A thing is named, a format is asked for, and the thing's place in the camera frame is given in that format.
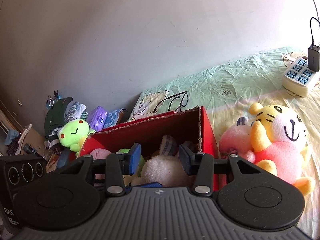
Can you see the black power adapter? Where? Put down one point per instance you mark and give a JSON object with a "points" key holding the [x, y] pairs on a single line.
{"points": [[313, 57]]}

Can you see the yellow tiger plush toy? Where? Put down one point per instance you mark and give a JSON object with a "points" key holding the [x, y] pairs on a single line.
{"points": [[279, 140]]}

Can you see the cardboard box on floor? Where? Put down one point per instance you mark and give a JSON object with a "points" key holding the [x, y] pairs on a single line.
{"points": [[33, 138]]}

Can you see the dark green garment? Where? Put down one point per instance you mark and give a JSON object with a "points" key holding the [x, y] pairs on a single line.
{"points": [[55, 117]]}

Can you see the green pickle plush toy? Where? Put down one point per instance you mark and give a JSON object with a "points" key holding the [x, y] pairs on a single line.
{"points": [[131, 163]]}

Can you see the pink bunny plush toy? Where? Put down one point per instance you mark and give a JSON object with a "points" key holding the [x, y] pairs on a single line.
{"points": [[236, 140]]}

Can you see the purple plastic pouch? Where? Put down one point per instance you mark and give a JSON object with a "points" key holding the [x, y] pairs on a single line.
{"points": [[96, 118]]}

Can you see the green cartoon bed sheet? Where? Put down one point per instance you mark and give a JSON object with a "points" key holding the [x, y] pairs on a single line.
{"points": [[226, 91]]}

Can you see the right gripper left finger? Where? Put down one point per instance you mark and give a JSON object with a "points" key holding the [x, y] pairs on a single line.
{"points": [[114, 183]]}

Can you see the red cardboard box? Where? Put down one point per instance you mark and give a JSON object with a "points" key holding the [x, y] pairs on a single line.
{"points": [[191, 125]]}

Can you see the bright green frog plush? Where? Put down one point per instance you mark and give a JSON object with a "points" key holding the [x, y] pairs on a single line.
{"points": [[74, 134]]}

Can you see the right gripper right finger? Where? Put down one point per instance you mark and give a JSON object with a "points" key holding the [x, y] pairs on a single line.
{"points": [[195, 164]]}

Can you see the white plush bunny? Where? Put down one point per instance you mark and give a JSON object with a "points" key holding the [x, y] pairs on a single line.
{"points": [[165, 168]]}

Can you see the black eyeglasses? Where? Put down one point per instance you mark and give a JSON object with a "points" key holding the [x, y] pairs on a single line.
{"points": [[175, 102]]}

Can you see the white power strip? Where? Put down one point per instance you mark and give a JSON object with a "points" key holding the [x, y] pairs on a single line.
{"points": [[299, 78]]}

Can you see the blue white patterned cloth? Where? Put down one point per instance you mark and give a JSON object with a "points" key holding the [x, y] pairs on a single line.
{"points": [[114, 117]]}

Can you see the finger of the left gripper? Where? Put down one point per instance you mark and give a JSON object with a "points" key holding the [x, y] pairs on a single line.
{"points": [[151, 185]]}

